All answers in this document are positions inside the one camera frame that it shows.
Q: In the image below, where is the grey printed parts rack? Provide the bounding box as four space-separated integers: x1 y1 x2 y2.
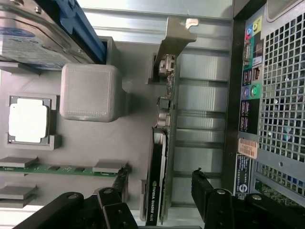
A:
0 37 178 222

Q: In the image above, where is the hard disk blue label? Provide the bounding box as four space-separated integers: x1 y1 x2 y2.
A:
0 0 81 70

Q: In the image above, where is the green RAM stick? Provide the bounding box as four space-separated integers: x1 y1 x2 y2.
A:
0 164 120 177

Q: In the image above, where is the silver CPU chip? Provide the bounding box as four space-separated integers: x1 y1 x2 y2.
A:
8 97 51 144

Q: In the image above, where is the blue disk caddy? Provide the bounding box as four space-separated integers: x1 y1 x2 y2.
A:
23 0 107 72

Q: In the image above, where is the black open PC case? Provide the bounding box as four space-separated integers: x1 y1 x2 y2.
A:
223 0 305 229

